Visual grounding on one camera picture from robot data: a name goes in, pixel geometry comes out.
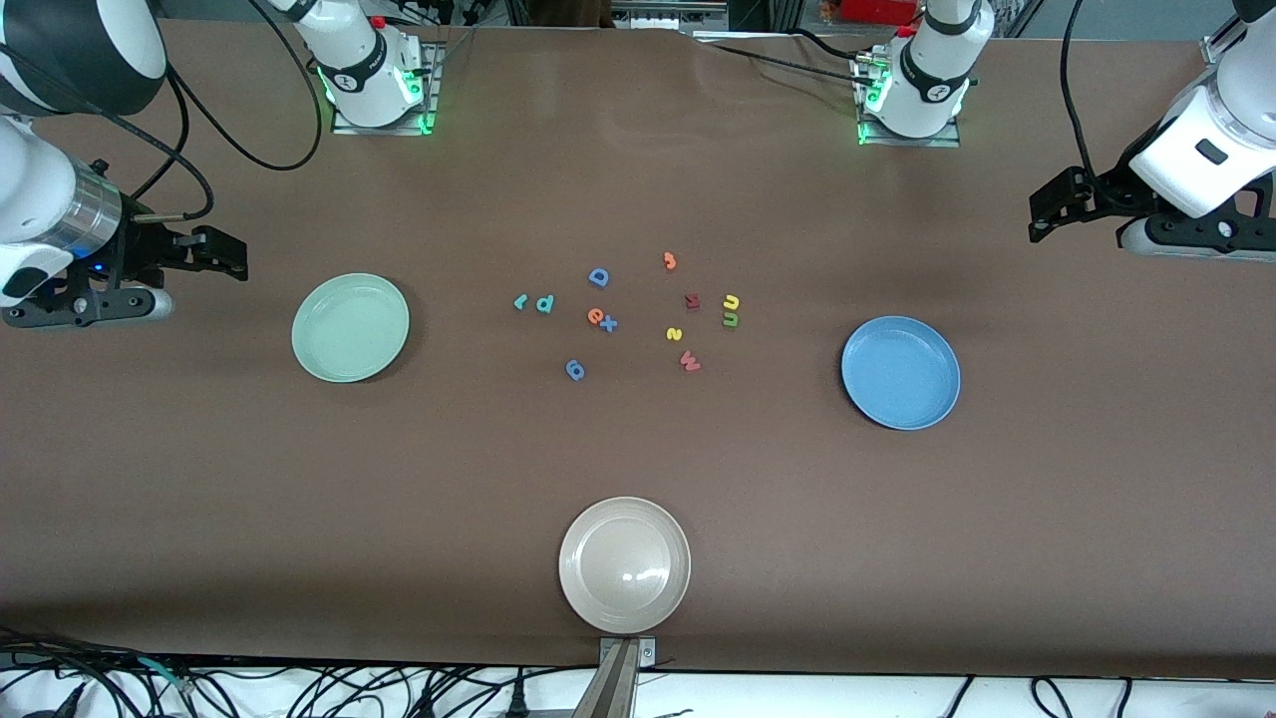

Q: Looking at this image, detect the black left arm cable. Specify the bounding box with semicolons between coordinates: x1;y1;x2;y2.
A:
1060;0;1110;185

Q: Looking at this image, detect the pale green round plate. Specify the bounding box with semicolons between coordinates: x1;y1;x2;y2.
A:
291;272;411;384

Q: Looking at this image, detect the blue round plate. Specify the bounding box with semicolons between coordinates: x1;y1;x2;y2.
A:
840;315;962;432

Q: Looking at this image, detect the teal tipped cable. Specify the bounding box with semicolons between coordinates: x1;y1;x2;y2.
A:
135;653;195;699

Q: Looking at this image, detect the grey metal mount post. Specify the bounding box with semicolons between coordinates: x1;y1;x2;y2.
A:
571;636;657;718

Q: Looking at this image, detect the red box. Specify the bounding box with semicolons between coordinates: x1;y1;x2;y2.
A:
842;0;918;26

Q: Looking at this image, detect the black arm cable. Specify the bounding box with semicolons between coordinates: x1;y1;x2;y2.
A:
130;0;325;222
1060;0;1110;185

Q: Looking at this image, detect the aluminium frame rail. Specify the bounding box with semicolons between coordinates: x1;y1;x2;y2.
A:
1201;15;1247;63

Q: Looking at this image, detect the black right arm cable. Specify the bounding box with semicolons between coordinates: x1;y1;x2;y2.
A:
130;0;325;222

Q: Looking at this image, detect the black looped floor cable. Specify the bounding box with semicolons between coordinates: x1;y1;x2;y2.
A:
1032;676;1076;718

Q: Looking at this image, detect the black cable on table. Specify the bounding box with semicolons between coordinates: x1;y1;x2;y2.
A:
698;38;868;81

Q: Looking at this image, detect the beige round plate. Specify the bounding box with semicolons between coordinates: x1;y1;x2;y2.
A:
558;497;692;635

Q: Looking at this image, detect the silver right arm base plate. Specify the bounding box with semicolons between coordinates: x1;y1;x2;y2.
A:
331;40;445;136

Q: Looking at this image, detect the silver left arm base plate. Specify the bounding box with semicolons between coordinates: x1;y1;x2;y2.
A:
855;45;963;149

